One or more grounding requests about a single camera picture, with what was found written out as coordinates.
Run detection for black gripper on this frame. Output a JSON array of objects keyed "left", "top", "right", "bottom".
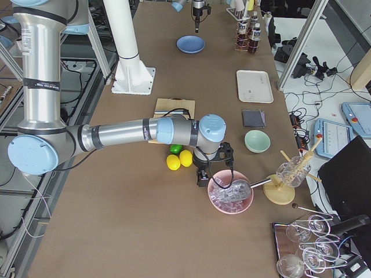
[
  {"left": 192, "top": 150, "right": 217, "bottom": 186},
  {"left": 191, "top": 0, "right": 211, "bottom": 33}
]

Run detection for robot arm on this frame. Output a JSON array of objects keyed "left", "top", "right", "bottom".
[
  {"left": 171, "top": 0, "right": 212, "bottom": 33},
  {"left": 8, "top": 1, "right": 232, "bottom": 186}
]

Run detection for blue plate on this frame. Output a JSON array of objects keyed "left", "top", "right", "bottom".
[{"left": 176, "top": 35, "right": 205, "bottom": 54}]

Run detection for yellow lemon upper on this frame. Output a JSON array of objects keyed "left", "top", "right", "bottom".
[{"left": 179, "top": 149, "right": 192, "bottom": 167}]

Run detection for yellow lemon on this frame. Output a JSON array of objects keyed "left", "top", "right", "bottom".
[
  {"left": 166, "top": 154, "right": 181, "bottom": 171},
  {"left": 179, "top": 149, "right": 192, "bottom": 167}
]

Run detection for green lime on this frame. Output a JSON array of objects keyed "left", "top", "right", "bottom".
[{"left": 169, "top": 144, "right": 183, "bottom": 155}]

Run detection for yellow lemon lower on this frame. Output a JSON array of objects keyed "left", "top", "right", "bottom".
[{"left": 166, "top": 154, "right": 181, "bottom": 171}]

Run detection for pink bowl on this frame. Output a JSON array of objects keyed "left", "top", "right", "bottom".
[{"left": 207, "top": 170, "right": 254, "bottom": 214}]

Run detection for top drink bottle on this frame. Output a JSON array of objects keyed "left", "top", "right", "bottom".
[{"left": 237, "top": 17, "right": 248, "bottom": 49}]

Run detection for drink bottle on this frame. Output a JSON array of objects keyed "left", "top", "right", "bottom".
[
  {"left": 237, "top": 17, "right": 248, "bottom": 49},
  {"left": 248, "top": 23, "right": 261, "bottom": 54},
  {"left": 250, "top": 11, "right": 259, "bottom": 29}
]

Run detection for pile of ice cubes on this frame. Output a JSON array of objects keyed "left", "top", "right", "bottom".
[{"left": 209, "top": 182, "right": 252, "bottom": 213}]

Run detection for steel ice scoop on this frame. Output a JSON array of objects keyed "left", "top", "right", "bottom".
[{"left": 228, "top": 178, "right": 272, "bottom": 202}]

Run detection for steel muddler black tip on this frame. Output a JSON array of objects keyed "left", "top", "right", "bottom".
[{"left": 154, "top": 108, "right": 189, "bottom": 116}]

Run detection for outer drink bottle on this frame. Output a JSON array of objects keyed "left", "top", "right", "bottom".
[{"left": 250, "top": 11, "right": 259, "bottom": 29}]

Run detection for mint green bowl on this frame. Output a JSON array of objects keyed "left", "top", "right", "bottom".
[{"left": 244, "top": 130, "right": 271, "bottom": 153}]

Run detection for middle drink bottle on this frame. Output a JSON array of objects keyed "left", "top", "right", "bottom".
[{"left": 248, "top": 23, "right": 261, "bottom": 54}]

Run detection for grey folded cloth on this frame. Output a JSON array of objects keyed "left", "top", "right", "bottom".
[{"left": 242, "top": 110, "right": 266, "bottom": 128}]

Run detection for bamboo cutting board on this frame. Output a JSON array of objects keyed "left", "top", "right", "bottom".
[{"left": 153, "top": 98, "right": 195, "bottom": 145}]

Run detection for wooden cup stand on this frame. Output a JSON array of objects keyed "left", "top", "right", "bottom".
[{"left": 263, "top": 137, "right": 322, "bottom": 205}]

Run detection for cream rabbit tray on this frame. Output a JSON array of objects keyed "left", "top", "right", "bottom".
[{"left": 236, "top": 69, "right": 274, "bottom": 104}]

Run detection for glass mug on stand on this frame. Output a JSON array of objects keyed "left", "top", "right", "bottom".
[{"left": 276, "top": 156, "right": 311, "bottom": 188}]

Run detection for black glass tray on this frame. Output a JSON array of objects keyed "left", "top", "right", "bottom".
[{"left": 271, "top": 215, "right": 371, "bottom": 278}]

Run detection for wine glass upper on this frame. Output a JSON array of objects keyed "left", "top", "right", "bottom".
[{"left": 286, "top": 214, "right": 330, "bottom": 243}]

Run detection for wine glass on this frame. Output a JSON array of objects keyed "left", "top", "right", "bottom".
[
  {"left": 286, "top": 214, "right": 330, "bottom": 243},
  {"left": 276, "top": 247, "right": 326, "bottom": 277}
]

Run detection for blue teach pendant near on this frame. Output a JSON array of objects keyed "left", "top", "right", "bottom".
[{"left": 314, "top": 118, "right": 354, "bottom": 159}]

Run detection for blue teach pendant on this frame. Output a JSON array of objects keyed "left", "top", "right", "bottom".
[
  {"left": 314, "top": 118, "right": 354, "bottom": 159},
  {"left": 341, "top": 102, "right": 371, "bottom": 138}
]

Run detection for wine glass lower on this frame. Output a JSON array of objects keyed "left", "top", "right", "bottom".
[{"left": 276, "top": 247, "right": 326, "bottom": 277}]

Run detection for blue teach pendant far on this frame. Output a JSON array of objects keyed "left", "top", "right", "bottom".
[{"left": 341, "top": 102, "right": 371, "bottom": 138}]

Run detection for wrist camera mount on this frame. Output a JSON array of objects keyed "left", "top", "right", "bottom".
[{"left": 213, "top": 142, "right": 234, "bottom": 162}]

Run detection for copper wire bottle rack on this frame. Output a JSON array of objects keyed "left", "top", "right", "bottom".
[{"left": 234, "top": 19, "right": 252, "bottom": 52}]

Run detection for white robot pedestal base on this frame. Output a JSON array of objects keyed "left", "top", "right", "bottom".
[{"left": 104, "top": 0, "right": 155, "bottom": 96}]

